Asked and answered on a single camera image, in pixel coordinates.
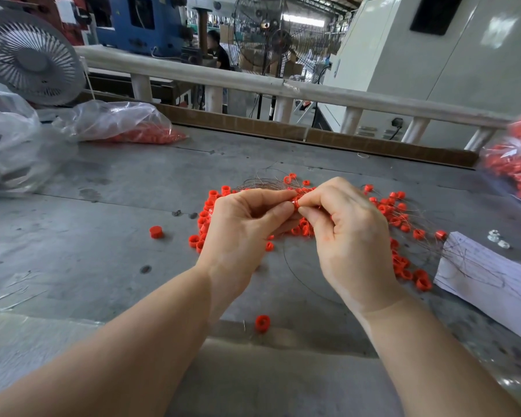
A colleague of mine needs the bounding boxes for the bundle of thin metal wires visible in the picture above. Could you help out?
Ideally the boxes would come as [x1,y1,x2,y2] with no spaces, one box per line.
[243,175,366,305]

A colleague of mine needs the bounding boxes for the person's left hand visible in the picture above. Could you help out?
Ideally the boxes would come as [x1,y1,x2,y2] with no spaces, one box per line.
[195,187,298,320]

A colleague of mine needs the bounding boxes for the pile of red plastic rings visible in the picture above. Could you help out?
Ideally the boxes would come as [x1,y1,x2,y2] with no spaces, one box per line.
[188,173,449,294]

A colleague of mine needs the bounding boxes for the person's right forearm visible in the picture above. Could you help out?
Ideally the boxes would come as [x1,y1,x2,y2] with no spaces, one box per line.
[360,295,521,417]

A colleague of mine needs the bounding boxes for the person's left forearm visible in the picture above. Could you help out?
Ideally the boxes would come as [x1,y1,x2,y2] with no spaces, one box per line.
[0,265,227,417]

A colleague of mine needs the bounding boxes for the person's right hand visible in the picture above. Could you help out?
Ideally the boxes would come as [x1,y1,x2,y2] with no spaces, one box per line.
[293,176,405,316]

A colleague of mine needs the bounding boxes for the large clear bag red pieces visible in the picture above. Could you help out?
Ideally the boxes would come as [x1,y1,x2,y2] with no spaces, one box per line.
[482,104,521,205]

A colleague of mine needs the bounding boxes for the red industrial machine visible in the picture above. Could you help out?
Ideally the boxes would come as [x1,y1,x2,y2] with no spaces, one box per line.
[0,0,86,44]

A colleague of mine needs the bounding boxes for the brown wooden board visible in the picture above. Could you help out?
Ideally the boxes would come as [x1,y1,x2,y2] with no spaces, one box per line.
[76,89,480,169]

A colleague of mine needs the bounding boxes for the black pedestal fan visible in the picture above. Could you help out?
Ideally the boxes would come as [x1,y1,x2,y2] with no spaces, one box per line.
[266,21,296,120]

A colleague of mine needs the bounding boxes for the white paper sheet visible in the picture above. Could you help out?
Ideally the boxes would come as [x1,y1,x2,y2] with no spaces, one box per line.
[434,232,521,346]

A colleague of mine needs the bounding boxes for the clear bag with red pieces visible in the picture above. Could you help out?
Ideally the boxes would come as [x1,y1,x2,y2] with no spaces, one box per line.
[54,100,189,145]

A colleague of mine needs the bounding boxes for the white metal railing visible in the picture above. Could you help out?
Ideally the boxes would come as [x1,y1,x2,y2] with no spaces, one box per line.
[74,44,515,151]

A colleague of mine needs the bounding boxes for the crumpled clear plastic bag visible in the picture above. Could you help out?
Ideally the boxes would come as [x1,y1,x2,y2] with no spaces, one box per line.
[0,75,60,196]

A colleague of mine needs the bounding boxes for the blue industrial machine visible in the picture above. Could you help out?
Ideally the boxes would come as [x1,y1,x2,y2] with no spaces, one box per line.
[100,0,192,57]

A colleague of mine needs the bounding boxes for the white desk fan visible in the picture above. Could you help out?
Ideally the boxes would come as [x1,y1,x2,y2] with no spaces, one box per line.
[0,8,86,107]

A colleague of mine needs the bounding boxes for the large grey machine cabinet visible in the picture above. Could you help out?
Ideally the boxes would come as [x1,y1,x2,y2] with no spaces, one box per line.
[321,0,521,149]

